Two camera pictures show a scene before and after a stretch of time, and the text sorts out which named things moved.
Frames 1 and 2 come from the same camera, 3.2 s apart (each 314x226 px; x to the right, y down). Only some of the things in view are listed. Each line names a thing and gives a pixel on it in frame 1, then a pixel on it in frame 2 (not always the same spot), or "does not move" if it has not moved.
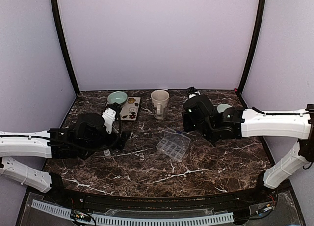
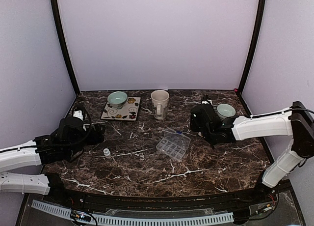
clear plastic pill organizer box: x=174 y=144 does not move
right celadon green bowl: x=222 y=107 does not move
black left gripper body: x=114 y=144 -> x=92 y=140
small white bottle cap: x=107 y=152 does not move
